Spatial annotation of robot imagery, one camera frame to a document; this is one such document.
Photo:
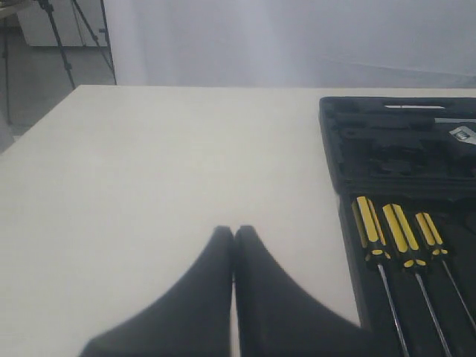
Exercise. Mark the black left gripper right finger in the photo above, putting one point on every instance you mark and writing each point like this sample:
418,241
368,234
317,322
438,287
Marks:
276,317

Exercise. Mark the small yellow black screwdriver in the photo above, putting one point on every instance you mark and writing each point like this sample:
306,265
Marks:
438,250

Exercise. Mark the medium yellow black screwdriver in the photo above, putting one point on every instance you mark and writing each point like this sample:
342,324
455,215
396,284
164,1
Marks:
412,258

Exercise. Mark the black plastic tool case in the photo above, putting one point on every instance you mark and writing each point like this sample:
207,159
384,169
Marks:
398,150

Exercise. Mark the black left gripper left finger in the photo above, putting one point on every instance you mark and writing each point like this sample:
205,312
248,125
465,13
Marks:
191,319

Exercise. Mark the white backdrop curtain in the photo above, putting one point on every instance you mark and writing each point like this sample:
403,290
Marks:
389,44

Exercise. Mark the large yellow black screwdriver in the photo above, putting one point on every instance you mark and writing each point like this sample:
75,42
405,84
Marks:
377,253

